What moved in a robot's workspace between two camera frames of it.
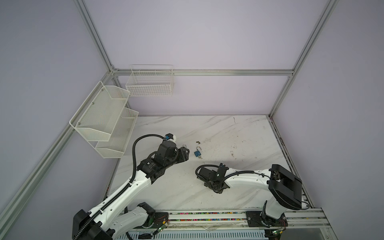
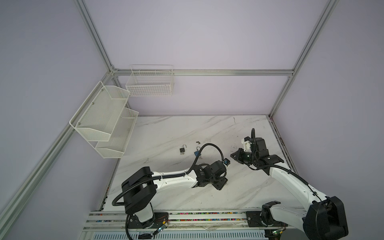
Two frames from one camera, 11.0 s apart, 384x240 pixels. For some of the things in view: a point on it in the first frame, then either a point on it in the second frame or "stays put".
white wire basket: (150, 80) stays put
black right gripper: (217, 191) to (238, 157)
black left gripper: (183, 156) to (220, 185)
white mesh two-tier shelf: (104, 119) stays put
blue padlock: (197, 153) stays put
